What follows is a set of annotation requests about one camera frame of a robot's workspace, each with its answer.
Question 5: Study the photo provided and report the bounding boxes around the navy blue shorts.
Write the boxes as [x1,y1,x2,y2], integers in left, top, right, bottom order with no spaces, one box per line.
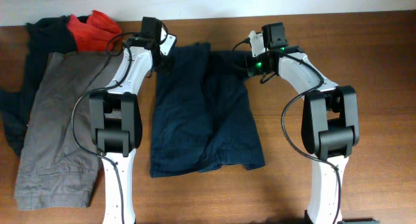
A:
[149,43,265,178]

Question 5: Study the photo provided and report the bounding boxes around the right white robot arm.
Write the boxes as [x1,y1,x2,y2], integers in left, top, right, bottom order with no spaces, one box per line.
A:
[243,22,360,224]

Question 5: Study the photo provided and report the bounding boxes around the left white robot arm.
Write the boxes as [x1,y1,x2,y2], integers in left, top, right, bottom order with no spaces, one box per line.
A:
[88,17,176,223]

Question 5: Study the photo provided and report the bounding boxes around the red garment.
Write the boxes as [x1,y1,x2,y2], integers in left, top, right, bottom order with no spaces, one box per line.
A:
[67,10,122,52]

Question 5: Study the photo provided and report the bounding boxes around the black garment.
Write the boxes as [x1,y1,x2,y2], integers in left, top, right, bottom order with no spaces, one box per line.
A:
[1,16,77,156]

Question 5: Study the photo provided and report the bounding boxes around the grey folded shorts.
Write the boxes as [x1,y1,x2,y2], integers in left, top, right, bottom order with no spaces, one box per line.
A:
[14,53,122,210]

